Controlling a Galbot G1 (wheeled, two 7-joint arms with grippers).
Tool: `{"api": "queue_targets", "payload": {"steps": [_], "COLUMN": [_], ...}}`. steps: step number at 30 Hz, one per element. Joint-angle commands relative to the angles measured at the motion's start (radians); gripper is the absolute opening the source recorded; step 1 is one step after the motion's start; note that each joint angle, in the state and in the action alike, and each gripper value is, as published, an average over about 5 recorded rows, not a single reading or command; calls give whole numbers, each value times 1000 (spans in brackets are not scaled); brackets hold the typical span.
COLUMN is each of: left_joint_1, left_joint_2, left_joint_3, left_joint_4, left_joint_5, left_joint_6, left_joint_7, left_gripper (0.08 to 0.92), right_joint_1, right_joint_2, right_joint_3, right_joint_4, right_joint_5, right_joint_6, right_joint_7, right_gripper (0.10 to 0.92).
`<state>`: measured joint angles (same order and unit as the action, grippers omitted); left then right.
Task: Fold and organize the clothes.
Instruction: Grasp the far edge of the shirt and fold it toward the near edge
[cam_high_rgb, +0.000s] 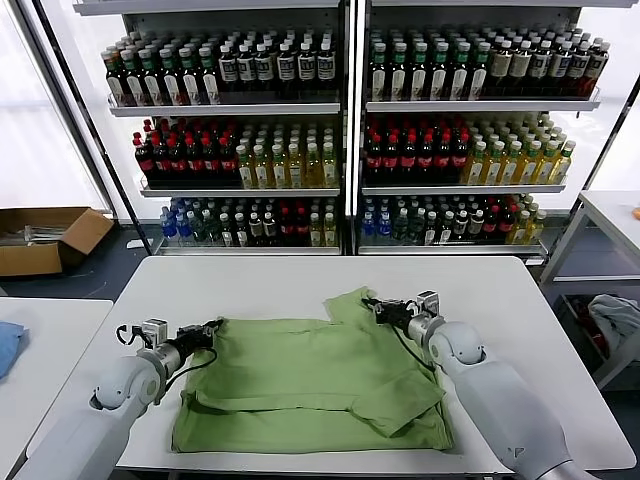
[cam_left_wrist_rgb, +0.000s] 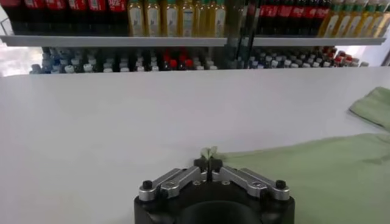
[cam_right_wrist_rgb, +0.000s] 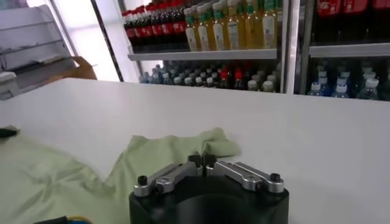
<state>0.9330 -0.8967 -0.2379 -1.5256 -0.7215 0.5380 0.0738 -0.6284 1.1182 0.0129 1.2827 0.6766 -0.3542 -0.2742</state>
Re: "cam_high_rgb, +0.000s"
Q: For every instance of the small dark drink bottle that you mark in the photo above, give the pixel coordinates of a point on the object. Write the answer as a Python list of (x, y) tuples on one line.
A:
[(227, 232), (476, 224), (461, 225), (431, 231), (270, 227), (242, 232), (256, 227), (446, 227)]

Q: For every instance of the blue folded cloth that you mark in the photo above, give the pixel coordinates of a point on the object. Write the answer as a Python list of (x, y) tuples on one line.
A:
[(10, 345)]

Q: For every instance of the small red cap cola bottle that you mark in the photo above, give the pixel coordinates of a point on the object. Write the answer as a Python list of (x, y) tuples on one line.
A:
[(302, 227), (491, 222), (286, 227), (506, 221)]

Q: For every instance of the pale grey crumpled cloth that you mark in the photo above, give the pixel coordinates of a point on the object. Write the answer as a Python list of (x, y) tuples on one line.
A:
[(617, 315)]

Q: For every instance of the white cap blue label bottle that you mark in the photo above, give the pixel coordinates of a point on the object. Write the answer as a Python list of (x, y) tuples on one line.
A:
[(264, 69), (246, 70), (286, 69), (326, 68), (228, 70), (306, 68)]

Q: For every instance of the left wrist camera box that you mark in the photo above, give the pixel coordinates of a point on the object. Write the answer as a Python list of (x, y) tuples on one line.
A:
[(155, 330)]

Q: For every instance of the small yellow juice bottle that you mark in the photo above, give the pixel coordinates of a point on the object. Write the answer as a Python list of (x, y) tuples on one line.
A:
[(535, 229), (519, 230), (315, 232), (329, 231)]

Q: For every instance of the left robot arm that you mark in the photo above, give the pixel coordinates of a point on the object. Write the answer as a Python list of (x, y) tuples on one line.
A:
[(115, 395)]

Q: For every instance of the white paper scrap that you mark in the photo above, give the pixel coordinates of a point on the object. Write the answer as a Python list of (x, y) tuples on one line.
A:
[(134, 244)]

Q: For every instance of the green cap dark tea bottle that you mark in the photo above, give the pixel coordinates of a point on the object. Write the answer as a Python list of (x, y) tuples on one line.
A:
[(171, 86), (116, 87), (440, 80), (378, 80), (479, 80), (460, 80), (398, 80), (210, 85), (191, 85), (151, 86), (134, 87), (419, 80)]

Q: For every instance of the grey drinks shelf unit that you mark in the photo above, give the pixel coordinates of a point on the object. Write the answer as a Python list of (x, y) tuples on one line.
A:
[(475, 106), (225, 110)]

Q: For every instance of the beige label dark drink bottle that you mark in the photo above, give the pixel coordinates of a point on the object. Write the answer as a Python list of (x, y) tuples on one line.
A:
[(501, 67), (520, 67)]

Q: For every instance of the brown cardboard box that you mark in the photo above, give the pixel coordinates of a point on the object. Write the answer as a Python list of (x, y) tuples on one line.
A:
[(45, 257)]

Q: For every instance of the blue water bottle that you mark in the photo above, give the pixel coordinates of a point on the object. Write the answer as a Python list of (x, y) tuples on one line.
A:
[(168, 226), (384, 227), (368, 227), (183, 227)]

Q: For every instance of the grey label dark drink bottle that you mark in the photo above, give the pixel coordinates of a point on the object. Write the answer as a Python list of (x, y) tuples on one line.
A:
[(560, 69), (540, 67), (597, 70), (578, 70)]

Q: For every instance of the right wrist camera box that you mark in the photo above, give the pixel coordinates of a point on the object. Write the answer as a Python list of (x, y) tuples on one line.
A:
[(429, 302)]

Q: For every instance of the green tinted water bottle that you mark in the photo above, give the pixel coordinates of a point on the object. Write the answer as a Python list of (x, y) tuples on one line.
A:
[(212, 230), (415, 229), (198, 229), (400, 227)]

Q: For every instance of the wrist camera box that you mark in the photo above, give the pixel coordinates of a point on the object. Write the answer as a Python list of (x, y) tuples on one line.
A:
[(155, 330), (429, 302)]

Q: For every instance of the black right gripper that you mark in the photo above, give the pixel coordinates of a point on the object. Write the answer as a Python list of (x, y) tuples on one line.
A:
[(397, 312)]

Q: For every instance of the white metal frame table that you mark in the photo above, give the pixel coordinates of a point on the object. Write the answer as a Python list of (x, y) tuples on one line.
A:
[(607, 210)]

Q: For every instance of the red crumpled cloth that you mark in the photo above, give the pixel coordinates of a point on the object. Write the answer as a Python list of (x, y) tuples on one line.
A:
[(584, 312)]

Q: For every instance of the dark storage crate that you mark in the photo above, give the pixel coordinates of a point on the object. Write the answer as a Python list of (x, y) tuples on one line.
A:
[(570, 320)]

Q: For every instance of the light green t-shirt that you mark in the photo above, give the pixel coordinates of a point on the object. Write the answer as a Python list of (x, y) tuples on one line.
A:
[(300, 370)]

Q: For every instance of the dark window frame post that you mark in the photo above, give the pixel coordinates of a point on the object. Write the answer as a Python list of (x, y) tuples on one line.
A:
[(609, 140), (94, 125)]

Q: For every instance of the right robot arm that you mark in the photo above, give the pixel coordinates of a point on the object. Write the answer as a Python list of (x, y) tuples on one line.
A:
[(480, 380)]

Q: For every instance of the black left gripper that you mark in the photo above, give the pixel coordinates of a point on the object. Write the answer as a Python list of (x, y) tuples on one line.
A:
[(187, 340)]

